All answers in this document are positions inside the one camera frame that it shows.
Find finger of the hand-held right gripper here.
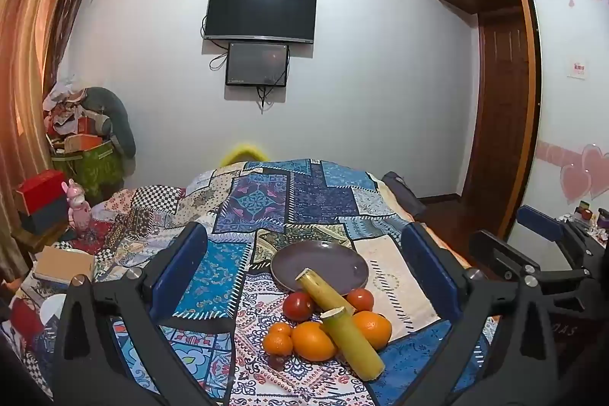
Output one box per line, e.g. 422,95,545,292
518,205,588,255
469,230,591,293

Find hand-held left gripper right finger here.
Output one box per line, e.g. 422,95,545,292
401,223,560,406

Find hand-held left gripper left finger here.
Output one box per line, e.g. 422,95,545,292
51,221,229,406

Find red tomato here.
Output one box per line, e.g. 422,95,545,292
282,291,315,322
346,288,375,313

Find large orange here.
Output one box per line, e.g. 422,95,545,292
291,321,338,362
352,311,393,351

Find dark purple plate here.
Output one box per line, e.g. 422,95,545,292
270,241,370,295

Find yellow sugarcane piece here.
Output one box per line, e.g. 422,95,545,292
319,308,386,381
295,268,356,316

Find pink heart stickers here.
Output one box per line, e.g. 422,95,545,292
535,142,609,206

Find black and white checkered cloth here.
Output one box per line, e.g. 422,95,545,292
129,184,187,219

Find dark grey bag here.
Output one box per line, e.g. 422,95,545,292
381,170,427,220

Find brown wooden door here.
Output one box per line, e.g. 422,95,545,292
464,9,534,241

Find cardboard box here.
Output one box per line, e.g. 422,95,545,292
32,245,96,289

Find white sliding wardrobe door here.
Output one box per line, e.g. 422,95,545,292
518,0,609,247

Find pink rabbit toy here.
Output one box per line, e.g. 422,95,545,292
61,178,94,236

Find yellow fluffy item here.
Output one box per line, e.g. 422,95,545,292
221,143,268,167

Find white bowl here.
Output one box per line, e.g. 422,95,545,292
38,293,68,324

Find green patterned storage box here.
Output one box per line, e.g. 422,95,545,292
51,140,126,203

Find patchwork printed blanket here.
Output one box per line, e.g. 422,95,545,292
14,158,505,406

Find dark blue box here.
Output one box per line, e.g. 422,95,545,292
19,196,70,236

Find red box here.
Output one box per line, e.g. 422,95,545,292
16,170,68,215

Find pile of boxes and clothes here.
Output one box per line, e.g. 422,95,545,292
42,77,115,147

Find orange striped curtain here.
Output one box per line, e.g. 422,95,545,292
0,0,106,285

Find black monitor cable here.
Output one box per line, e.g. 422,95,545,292
256,84,276,116

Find small black wall monitor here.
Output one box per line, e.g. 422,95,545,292
225,42,290,88

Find black wall television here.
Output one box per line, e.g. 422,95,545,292
204,0,318,45

